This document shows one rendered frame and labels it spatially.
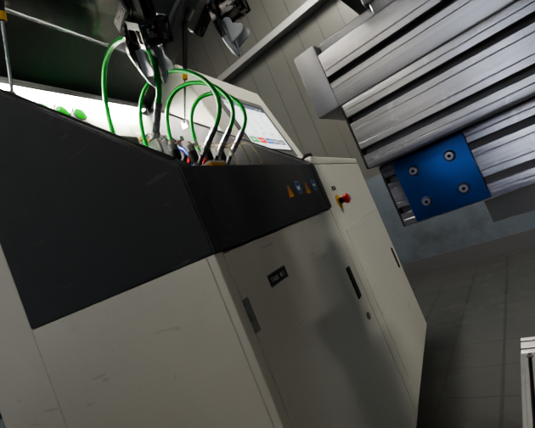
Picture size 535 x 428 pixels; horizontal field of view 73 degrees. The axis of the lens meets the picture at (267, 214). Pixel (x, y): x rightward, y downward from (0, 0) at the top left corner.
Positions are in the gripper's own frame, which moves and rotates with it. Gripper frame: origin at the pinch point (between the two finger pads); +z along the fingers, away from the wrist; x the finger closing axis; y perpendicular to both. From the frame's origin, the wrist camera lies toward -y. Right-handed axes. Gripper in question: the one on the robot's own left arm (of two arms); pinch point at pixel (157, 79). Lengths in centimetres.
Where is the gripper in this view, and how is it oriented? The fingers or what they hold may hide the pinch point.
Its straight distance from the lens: 96.6
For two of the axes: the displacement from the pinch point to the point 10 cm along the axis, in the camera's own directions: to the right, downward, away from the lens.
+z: 1.2, 7.5, 6.5
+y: 6.8, 4.1, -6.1
